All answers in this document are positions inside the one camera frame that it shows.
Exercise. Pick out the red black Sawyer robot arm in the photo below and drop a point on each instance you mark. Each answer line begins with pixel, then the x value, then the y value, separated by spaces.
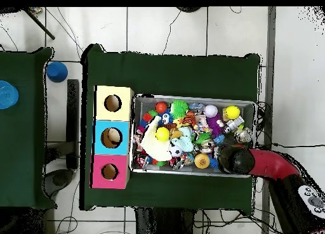
pixel 274 164

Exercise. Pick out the dark green table cloth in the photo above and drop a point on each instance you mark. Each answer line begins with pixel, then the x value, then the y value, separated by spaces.
pixel 172 74
pixel 22 142

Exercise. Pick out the cream muslin cloth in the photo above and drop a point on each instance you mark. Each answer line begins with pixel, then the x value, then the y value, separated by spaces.
pixel 155 149

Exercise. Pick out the blue plastic cup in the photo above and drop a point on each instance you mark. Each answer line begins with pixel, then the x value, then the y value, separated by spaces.
pixel 57 72

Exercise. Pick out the white baseball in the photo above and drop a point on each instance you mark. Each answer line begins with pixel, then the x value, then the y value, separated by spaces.
pixel 210 111

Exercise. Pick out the light teal muslin cloth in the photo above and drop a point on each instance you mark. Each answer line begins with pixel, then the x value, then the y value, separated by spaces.
pixel 185 142

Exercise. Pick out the green spiky ball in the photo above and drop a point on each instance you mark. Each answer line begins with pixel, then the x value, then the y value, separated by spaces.
pixel 179 108

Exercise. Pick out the yellow smiley ball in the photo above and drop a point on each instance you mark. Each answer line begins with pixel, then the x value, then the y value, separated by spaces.
pixel 232 112

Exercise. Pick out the black round stand base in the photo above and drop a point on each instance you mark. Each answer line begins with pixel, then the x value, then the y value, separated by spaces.
pixel 189 9

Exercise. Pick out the orange red ball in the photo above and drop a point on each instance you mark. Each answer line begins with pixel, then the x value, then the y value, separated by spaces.
pixel 161 107

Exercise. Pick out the orange striped tiger plush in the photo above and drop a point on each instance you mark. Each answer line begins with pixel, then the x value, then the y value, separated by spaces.
pixel 189 119

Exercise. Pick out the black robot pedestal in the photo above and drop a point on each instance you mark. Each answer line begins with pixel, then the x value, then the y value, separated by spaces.
pixel 162 222

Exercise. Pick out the toy hamburger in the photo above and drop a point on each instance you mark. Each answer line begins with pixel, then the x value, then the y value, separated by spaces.
pixel 201 161

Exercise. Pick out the dark grey round seat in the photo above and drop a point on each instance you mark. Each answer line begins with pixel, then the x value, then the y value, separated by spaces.
pixel 59 179

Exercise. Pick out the purple spiky toy with eyes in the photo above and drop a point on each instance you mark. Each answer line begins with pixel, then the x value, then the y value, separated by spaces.
pixel 215 125

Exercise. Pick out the yellow tennis ball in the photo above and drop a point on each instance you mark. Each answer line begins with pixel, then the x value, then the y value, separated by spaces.
pixel 162 134

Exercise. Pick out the wooden box with three holes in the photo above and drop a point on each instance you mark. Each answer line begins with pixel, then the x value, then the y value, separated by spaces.
pixel 122 168

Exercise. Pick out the black pole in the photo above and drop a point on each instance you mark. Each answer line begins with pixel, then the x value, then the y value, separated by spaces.
pixel 40 25

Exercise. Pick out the blue round lid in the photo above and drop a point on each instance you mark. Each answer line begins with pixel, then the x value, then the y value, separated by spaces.
pixel 7 95

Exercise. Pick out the shallow metal mesh bin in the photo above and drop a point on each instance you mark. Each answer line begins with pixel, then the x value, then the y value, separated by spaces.
pixel 146 103

